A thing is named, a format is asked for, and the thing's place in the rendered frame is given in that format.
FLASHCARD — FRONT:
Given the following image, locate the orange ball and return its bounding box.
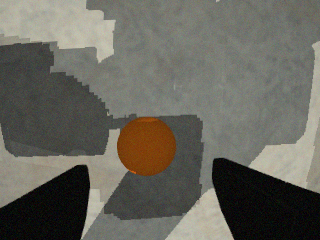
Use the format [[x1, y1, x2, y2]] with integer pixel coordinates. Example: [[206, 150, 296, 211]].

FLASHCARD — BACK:
[[117, 116, 176, 176]]

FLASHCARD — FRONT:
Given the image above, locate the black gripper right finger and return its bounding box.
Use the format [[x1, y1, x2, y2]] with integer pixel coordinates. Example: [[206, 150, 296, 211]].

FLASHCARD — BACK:
[[212, 157, 320, 240]]

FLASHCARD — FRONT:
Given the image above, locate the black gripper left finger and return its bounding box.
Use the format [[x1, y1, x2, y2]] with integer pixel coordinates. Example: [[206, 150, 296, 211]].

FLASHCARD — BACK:
[[0, 164, 91, 240]]

